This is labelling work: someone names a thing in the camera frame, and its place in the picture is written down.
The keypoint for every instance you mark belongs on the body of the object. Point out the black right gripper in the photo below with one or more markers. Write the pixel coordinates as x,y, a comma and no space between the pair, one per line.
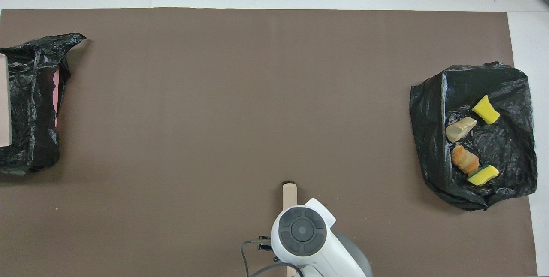
265,244

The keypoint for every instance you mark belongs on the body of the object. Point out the beige brush with black bristles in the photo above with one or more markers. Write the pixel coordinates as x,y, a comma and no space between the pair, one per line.
289,195

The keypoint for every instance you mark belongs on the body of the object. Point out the croissant piece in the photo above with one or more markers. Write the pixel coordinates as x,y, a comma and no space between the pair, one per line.
465,160

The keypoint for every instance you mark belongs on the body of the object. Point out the beige foam chunk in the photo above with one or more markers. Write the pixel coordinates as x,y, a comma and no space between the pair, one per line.
460,130

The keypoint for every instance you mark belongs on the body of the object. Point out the yellow sponge piece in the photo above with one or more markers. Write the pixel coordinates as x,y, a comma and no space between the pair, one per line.
486,110
483,176

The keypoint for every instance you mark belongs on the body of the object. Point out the beige plastic dustpan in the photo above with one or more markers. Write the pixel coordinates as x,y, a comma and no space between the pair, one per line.
4,105

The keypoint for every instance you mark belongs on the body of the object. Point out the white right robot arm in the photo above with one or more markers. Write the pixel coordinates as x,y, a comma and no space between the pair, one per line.
326,253

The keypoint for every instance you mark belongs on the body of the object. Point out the black plastic trash bag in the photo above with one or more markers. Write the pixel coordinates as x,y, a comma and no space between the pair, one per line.
429,118
30,97

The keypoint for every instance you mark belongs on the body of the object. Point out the pink plastic bin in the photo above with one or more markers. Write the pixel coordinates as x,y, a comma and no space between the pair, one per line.
55,97

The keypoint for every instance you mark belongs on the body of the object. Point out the brown paper table mat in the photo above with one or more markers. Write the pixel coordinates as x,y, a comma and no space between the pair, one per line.
214,97

